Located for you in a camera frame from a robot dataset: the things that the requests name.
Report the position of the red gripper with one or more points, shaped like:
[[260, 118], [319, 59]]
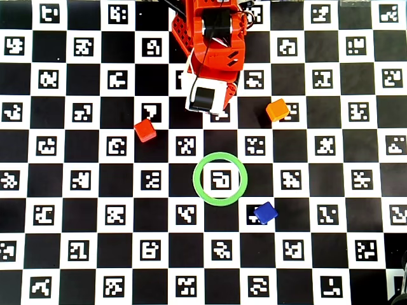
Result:
[[204, 98]]

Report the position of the orange cube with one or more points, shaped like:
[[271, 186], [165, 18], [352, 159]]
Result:
[[277, 109]]

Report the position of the red cube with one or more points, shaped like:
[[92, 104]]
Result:
[[144, 130]]

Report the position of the blue cube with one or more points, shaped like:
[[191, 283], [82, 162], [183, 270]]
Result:
[[265, 213]]

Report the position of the red robot arm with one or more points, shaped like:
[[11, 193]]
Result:
[[219, 60]]

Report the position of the black white marker board mat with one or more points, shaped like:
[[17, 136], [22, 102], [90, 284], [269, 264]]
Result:
[[47, 190]]

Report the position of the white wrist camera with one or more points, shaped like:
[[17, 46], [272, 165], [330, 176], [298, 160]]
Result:
[[203, 97]]

